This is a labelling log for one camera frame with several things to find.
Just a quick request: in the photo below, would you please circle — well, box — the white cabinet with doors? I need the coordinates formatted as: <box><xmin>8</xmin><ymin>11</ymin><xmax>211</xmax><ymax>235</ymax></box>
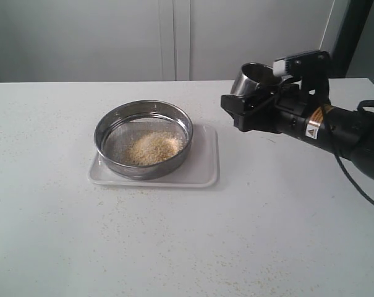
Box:
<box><xmin>0</xmin><ymin>1</ymin><xmax>349</xmax><ymax>82</ymax></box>

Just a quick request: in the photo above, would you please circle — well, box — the round steel mesh sieve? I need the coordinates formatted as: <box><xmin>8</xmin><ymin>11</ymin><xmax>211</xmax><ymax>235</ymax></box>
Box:
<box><xmin>94</xmin><ymin>100</ymin><xmax>193</xmax><ymax>181</ymax></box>

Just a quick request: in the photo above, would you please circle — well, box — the white rectangular plastic tray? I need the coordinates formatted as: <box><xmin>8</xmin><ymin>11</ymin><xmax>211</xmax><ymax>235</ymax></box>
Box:
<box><xmin>87</xmin><ymin>124</ymin><xmax>219</xmax><ymax>189</ymax></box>

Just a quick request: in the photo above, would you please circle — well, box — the dark vertical post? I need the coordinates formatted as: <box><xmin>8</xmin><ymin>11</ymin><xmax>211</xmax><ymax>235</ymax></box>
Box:
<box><xmin>330</xmin><ymin>1</ymin><xmax>374</xmax><ymax>83</ymax></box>

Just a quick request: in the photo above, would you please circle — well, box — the stainless steel cup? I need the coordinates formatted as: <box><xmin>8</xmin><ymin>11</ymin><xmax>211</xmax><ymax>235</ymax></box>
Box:
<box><xmin>231</xmin><ymin>62</ymin><xmax>283</xmax><ymax>96</ymax></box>

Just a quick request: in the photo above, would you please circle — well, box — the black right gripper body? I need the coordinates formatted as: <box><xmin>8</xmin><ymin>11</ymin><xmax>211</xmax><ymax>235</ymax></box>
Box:
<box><xmin>245</xmin><ymin>82</ymin><xmax>331</xmax><ymax>135</ymax></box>

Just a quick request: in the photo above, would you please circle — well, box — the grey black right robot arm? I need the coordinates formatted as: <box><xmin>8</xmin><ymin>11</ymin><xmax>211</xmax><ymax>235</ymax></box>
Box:
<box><xmin>239</xmin><ymin>50</ymin><xmax>374</xmax><ymax>180</ymax></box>

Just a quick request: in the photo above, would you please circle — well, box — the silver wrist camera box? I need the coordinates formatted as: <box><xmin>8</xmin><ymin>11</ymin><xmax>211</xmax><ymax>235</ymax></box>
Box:
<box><xmin>272</xmin><ymin>50</ymin><xmax>319</xmax><ymax>77</ymax></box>

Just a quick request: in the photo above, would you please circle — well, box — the yellow and white grain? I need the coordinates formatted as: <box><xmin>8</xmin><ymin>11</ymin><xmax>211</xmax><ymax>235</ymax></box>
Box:
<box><xmin>124</xmin><ymin>132</ymin><xmax>183</xmax><ymax>166</ymax></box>

